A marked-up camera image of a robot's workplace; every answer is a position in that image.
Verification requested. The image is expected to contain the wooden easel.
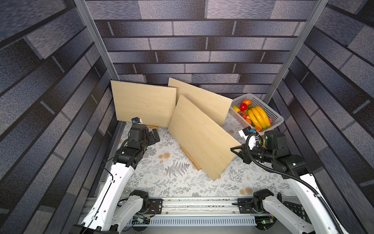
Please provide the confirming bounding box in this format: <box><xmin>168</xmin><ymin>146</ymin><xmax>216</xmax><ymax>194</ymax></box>
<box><xmin>180</xmin><ymin>146</ymin><xmax>201</xmax><ymax>171</ymax></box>
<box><xmin>147</xmin><ymin>125</ymin><xmax>158</xmax><ymax>130</ymax></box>

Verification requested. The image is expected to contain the plywood board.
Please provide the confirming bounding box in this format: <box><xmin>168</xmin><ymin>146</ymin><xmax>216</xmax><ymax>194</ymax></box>
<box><xmin>168</xmin><ymin>78</ymin><xmax>232</xmax><ymax>127</ymax></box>
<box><xmin>168</xmin><ymin>95</ymin><xmax>240</xmax><ymax>181</ymax></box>
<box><xmin>111</xmin><ymin>81</ymin><xmax>177</xmax><ymax>127</ymax></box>

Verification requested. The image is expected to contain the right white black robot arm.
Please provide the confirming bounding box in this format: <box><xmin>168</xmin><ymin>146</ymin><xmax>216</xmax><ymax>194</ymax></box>
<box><xmin>231</xmin><ymin>127</ymin><xmax>347</xmax><ymax>234</ymax></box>

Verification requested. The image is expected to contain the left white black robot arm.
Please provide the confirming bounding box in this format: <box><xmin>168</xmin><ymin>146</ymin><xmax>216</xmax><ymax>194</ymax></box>
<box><xmin>70</xmin><ymin>118</ymin><xmax>160</xmax><ymax>234</ymax></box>

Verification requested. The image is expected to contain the floral table mat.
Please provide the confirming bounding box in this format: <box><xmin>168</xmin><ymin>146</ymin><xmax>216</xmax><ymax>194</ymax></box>
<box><xmin>121</xmin><ymin>127</ymin><xmax>294</xmax><ymax>198</ymax></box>

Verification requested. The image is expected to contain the yellow banana bunch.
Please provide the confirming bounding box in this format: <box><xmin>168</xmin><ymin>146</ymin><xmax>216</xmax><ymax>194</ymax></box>
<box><xmin>246</xmin><ymin>106</ymin><xmax>272</xmax><ymax>132</ymax></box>

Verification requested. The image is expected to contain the white plastic basket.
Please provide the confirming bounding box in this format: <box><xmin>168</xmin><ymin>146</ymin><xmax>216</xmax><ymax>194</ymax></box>
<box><xmin>229</xmin><ymin>93</ymin><xmax>284</xmax><ymax>136</ymax></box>

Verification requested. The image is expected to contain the yellow lemon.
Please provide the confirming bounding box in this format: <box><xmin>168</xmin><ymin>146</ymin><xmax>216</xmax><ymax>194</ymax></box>
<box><xmin>232</xmin><ymin>106</ymin><xmax>241</xmax><ymax>113</ymax></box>

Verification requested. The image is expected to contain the red apple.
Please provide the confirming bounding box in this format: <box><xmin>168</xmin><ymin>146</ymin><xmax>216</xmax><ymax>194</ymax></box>
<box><xmin>240</xmin><ymin>103</ymin><xmax>248</xmax><ymax>111</ymax></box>

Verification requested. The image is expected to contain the orange fruit top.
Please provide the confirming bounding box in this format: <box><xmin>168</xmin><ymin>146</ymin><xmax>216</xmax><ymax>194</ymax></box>
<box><xmin>243</xmin><ymin>99</ymin><xmax>252</xmax><ymax>105</ymax></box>

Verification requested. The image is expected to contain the black calculator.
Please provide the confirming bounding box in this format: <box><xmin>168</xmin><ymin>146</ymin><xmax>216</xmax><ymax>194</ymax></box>
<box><xmin>283</xmin><ymin>201</ymin><xmax>311</xmax><ymax>224</ymax></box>

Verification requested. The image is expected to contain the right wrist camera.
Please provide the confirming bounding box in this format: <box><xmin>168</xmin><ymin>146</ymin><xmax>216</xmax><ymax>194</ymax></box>
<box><xmin>239</xmin><ymin>127</ymin><xmax>262</xmax><ymax>149</ymax></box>

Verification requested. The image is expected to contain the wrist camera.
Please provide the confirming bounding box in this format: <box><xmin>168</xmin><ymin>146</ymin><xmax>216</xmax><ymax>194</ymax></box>
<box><xmin>131</xmin><ymin>117</ymin><xmax>143</xmax><ymax>124</ymax></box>
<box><xmin>239</xmin><ymin>127</ymin><xmax>262</xmax><ymax>149</ymax></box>

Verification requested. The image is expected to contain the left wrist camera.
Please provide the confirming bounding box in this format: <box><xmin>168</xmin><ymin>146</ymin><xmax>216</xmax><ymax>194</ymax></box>
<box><xmin>131</xmin><ymin>117</ymin><xmax>143</xmax><ymax>124</ymax></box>

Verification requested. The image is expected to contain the aluminium rail base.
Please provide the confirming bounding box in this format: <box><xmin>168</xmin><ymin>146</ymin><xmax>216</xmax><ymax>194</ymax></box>
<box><xmin>74</xmin><ymin>195</ymin><xmax>331</xmax><ymax>234</ymax></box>

